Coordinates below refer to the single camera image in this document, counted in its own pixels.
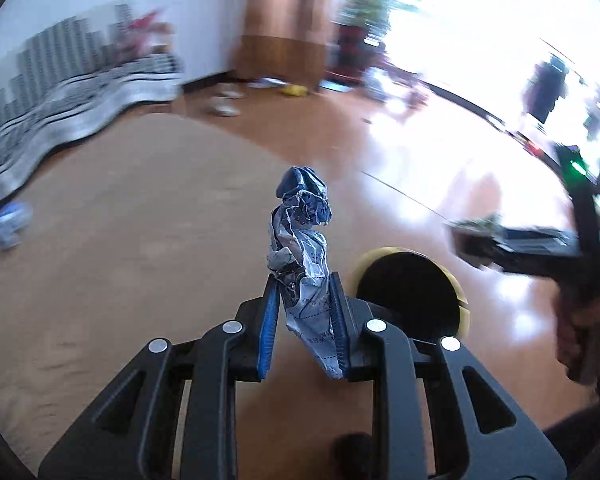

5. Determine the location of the pink plush toy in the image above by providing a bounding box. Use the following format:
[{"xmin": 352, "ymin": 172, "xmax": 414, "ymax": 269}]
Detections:
[{"xmin": 122, "ymin": 7, "xmax": 177, "ymax": 57}]

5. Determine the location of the blue white crumpled wrapper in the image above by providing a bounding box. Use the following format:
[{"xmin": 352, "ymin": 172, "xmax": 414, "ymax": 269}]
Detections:
[{"xmin": 0, "ymin": 201, "xmax": 34, "ymax": 251}]

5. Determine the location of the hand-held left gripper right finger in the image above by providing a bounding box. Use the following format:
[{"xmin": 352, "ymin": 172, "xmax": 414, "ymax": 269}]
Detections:
[{"xmin": 329, "ymin": 271, "xmax": 568, "ymax": 480}]

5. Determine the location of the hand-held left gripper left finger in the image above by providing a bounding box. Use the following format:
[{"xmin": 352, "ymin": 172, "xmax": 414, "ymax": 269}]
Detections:
[{"xmin": 39, "ymin": 272, "xmax": 282, "ymax": 480}]

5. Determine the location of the yellow trash bin black liner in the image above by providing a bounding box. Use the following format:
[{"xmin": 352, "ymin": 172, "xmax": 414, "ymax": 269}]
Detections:
[{"xmin": 349, "ymin": 247, "xmax": 471, "ymax": 343}]

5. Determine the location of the potted green plant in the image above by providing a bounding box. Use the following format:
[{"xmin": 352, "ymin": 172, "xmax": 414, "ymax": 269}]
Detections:
[{"xmin": 336, "ymin": 0, "xmax": 417, "ymax": 70}]

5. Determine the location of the grey green speckled packet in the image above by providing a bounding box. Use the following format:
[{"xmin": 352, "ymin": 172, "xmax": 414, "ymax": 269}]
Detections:
[{"xmin": 451, "ymin": 213, "xmax": 505, "ymax": 233}]

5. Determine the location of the dark blue grey wrapper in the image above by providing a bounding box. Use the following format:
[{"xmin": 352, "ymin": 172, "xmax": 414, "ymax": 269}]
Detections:
[{"xmin": 266, "ymin": 165, "xmax": 348, "ymax": 380}]

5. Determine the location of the thin black cable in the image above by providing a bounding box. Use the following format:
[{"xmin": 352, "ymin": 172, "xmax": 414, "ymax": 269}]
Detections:
[{"xmin": 361, "ymin": 170, "xmax": 452, "ymax": 222}]

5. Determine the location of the dark chair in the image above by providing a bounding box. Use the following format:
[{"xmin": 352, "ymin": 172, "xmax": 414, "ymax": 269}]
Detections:
[{"xmin": 521, "ymin": 56, "xmax": 569, "ymax": 124}]

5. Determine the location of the person's right hand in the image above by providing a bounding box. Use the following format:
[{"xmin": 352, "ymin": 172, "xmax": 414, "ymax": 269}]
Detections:
[{"xmin": 552, "ymin": 284, "xmax": 600, "ymax": 387}]

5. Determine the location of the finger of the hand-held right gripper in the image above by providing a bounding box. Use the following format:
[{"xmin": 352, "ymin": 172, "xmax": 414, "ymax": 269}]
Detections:
[{"xmin": 447, "ymin": 225, "xmax": 498, "ymax": 272}]

